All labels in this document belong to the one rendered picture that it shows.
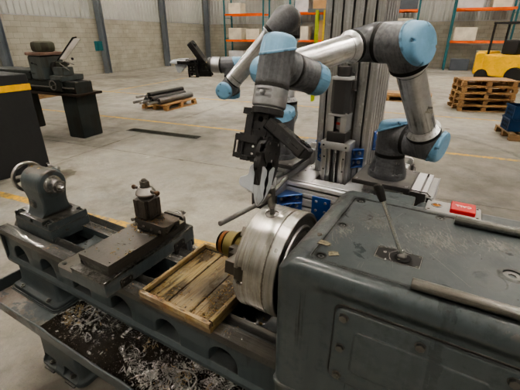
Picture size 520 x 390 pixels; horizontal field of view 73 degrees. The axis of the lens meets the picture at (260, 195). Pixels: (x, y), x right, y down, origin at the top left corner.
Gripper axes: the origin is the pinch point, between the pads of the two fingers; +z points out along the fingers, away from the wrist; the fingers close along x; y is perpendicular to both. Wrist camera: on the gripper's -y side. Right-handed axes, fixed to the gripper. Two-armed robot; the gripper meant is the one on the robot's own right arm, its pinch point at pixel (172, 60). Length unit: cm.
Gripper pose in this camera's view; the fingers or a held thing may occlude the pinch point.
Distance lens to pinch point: 189.1
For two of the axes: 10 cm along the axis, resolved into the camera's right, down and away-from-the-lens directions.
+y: 0.4, 8.5, 5.3
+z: -9.9, -0.6, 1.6
